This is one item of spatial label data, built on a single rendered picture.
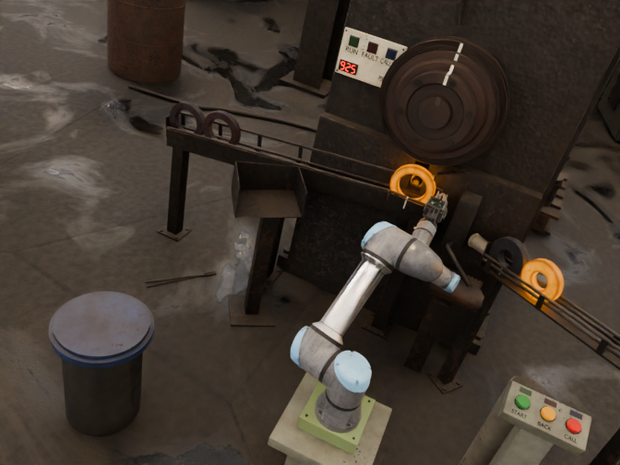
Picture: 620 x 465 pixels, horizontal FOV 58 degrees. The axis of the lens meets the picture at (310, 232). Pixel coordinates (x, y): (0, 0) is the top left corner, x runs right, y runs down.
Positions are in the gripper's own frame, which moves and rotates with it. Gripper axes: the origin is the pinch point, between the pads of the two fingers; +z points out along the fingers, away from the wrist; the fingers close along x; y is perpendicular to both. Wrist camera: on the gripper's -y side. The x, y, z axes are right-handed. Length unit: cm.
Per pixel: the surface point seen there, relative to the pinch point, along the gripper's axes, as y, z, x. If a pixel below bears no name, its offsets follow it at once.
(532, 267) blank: 7.9, -23.8, -39.8
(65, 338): 6, -122, 83
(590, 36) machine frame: 65, 32, -26
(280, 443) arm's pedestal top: -10, -114, 12
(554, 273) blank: 13, -27, -46
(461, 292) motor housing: -17.3, -27.3, -21.7
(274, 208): -4, -37, 57
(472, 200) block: 5.9, -1.6, -11.7
